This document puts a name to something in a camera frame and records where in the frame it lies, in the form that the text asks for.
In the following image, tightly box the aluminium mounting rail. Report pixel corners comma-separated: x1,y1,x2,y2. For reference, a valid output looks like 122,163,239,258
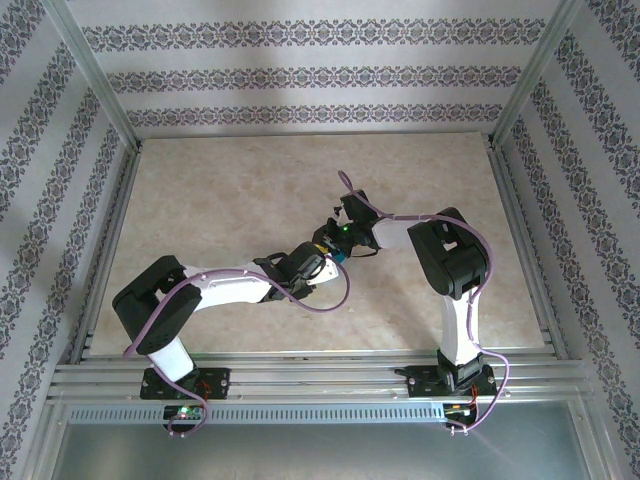
47,352,591,406

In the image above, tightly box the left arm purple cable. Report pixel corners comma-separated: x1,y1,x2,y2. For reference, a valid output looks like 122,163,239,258
122,262,352,439

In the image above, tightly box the grey slotted cable duct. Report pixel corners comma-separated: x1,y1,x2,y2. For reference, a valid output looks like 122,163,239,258
67,403,446,426

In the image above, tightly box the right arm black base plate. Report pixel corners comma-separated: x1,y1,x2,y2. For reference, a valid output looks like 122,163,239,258
407,363,499,400

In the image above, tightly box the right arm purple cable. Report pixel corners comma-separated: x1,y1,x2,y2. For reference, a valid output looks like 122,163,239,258
337,169,514,435

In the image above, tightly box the grey metal panel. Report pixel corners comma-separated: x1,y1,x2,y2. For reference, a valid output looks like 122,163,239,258
49,422,601,480

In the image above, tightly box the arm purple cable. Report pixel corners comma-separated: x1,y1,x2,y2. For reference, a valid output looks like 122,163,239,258
337,169,514,435
122,262,352,439

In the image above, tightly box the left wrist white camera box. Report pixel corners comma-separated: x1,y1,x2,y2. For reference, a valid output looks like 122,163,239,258
306,256,341,290

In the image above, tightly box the aluminium side rail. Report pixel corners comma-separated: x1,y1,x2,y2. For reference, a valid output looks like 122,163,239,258
69,142,145,359
484,134,571,359

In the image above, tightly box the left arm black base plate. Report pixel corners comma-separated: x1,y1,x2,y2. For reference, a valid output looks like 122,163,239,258
139,367,232,401

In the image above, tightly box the aluminium frame post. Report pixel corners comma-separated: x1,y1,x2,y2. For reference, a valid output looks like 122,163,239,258
42,0,142,150
488,0,586,150

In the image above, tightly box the blue square paper sheet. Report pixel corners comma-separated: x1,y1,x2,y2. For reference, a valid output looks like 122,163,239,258
319,242,350,267

